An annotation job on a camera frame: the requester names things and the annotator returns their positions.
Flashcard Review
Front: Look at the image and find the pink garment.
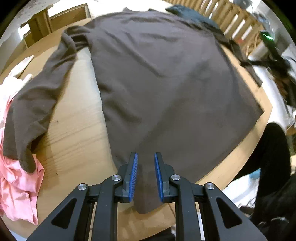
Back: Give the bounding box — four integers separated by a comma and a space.
0, 93, 45, 226

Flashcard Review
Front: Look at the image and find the white lace tablecloth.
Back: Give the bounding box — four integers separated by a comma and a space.
2, 0, 89, 42

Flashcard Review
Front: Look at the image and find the dark folded garment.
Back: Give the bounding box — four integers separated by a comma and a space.
165, 4, 229, 43

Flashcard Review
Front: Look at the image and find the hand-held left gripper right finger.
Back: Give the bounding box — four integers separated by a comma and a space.
154, 152, 266, 241

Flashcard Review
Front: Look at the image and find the white cloth garment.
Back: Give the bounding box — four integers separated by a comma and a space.
0, 74, 33, 98

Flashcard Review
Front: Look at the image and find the dark bulky object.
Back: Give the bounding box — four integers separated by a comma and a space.
251, 178, 296, 234

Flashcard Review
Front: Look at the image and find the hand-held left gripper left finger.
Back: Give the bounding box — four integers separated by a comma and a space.
26, 152, 139, 241

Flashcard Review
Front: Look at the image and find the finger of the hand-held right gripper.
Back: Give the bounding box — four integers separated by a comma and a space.
240, 58, 270, 69

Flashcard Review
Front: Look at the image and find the teal slipper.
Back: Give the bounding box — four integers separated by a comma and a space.
249, 169, 263, 181

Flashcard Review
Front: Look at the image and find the wooden slatted rack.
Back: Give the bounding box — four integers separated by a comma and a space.
188, 0, 266, 58

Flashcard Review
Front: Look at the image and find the brown long-sleeve shirt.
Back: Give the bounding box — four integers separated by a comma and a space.
3, 8, 264, 215

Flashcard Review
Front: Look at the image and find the white sock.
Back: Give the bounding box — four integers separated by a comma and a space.
11, 55, 35, 78

